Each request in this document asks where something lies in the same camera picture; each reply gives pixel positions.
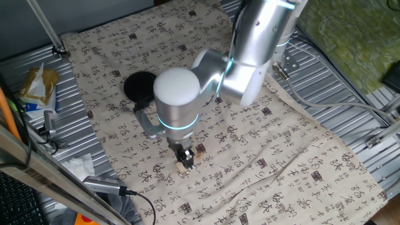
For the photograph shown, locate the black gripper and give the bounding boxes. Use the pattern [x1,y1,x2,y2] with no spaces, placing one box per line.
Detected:
[167,136,196,169]

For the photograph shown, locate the round black scale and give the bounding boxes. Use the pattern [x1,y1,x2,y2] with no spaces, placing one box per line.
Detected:
[123,71,157,106]

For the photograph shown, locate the beige calligraphy print cloth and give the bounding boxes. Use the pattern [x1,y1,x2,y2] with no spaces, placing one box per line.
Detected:
[61,0,388,225]

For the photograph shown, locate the crumpled white tissue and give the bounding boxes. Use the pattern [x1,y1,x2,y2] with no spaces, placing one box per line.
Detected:
[61,152,96,182]

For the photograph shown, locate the orange emergency stop box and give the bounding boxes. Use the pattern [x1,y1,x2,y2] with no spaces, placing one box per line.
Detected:
[74,213,101,225]

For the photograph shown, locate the yellow tissue pack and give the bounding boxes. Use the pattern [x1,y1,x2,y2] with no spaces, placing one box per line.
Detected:
[17,63,60,119]

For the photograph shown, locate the black keyboard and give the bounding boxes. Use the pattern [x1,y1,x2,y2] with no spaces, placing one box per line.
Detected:
[0,170,48,225]

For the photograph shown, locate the orange tube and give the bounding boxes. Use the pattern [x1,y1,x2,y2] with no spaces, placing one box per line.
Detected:
[0,86,22,141]

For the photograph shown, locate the thin aluminium pole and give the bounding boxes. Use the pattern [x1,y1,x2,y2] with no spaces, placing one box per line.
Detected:
[26,0,68,57]

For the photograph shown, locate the aluminium corner profile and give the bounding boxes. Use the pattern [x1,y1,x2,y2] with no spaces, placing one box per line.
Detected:
[365,120,400,149]

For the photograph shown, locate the black box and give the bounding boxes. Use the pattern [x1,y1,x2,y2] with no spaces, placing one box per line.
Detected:
[383,68,400,93]

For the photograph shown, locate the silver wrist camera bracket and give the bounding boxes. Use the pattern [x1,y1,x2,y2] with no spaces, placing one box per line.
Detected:
[134,107,166,138]

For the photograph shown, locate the black camera bar cable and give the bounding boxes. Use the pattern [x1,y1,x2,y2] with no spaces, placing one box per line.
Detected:
[124,187,157,225]

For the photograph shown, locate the silver camera bar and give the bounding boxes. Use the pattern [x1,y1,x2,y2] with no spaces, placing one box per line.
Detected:
[82,175,137,197]

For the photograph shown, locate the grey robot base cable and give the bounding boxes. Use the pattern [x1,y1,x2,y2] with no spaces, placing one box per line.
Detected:
[272,62,400,126]

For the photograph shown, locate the aluminium frame bar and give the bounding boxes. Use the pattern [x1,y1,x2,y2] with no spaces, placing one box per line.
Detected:
[0,123,132,225]

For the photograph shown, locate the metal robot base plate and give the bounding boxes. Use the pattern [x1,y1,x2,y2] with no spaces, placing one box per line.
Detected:
[271,49,299,76]

